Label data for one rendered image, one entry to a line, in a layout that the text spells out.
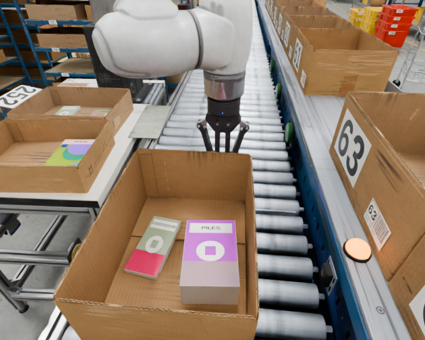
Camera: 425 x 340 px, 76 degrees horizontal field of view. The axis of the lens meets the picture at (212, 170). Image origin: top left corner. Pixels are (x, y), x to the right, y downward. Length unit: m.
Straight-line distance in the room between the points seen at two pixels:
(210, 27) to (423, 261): 0.48
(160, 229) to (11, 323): 1.10
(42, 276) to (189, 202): 1.14
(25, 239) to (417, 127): 1.92
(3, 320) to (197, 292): 1.26
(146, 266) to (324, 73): 0.90
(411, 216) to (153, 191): 0.59
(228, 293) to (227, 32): 0.47
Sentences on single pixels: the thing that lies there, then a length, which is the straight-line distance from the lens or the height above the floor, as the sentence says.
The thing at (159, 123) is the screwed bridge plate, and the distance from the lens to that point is 1.18.
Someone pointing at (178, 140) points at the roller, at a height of 0.74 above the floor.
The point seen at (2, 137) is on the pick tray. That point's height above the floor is 0.80.
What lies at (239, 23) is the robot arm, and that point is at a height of 1.21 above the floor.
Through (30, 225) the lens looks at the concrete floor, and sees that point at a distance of 2.05.
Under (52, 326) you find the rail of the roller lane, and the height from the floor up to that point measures 0.74.
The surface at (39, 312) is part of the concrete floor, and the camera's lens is 1.64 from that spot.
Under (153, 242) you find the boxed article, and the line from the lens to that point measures 0.67.
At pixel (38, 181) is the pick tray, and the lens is 0.92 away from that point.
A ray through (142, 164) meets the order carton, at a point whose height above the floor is 0.87.
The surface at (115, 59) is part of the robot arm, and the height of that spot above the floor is 1.17.
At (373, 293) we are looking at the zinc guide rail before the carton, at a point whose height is 0.89.
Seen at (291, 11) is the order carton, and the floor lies 1.02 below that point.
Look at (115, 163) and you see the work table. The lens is 0.98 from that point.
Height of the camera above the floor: 1.29
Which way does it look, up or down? 38 degrees down
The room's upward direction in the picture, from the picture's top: straight up
